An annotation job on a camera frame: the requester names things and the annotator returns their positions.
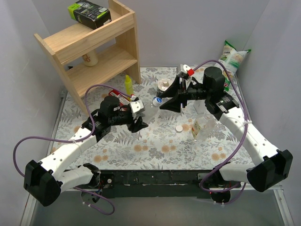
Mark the wooden shelf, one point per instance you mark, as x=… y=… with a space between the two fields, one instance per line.
x=73 y=42

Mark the aluminium frame rail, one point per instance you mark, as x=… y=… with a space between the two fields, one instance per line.
x=270 y=187

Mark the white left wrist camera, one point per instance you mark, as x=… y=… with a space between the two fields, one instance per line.
x=136 y=107

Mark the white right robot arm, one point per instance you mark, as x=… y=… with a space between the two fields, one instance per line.
x=270 y=165

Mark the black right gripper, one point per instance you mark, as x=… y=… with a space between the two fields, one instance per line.
x=184 y=93

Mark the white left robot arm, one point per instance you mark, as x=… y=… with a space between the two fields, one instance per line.
x=47 y=179

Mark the red white box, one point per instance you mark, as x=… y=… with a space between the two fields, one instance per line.
x=123 y=100

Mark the clear plastic bottle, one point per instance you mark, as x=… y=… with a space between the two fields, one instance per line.
x=150 y=112

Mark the white bottle black cap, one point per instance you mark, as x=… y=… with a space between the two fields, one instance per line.
x=200 y=106

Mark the green chips bag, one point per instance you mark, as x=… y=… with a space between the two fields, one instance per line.
x=231 y=58

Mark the floral table mat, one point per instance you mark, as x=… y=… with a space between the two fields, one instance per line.
x=157 y=147

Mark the black green box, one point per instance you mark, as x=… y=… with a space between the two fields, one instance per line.
x=89 y=14

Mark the clear bottle with label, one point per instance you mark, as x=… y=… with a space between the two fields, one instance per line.
x=202 y=126

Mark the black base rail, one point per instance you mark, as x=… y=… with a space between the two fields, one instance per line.
x=156 y=183

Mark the blue white cap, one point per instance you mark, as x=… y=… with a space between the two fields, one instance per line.
x=157 y=101

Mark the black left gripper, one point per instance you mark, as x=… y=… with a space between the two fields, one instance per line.
x=132 y=121

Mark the yellow spray bottle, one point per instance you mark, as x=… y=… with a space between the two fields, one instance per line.
x=129 y=85

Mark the beige cup on shelf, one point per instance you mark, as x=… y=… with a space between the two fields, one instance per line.
x=90 y=59

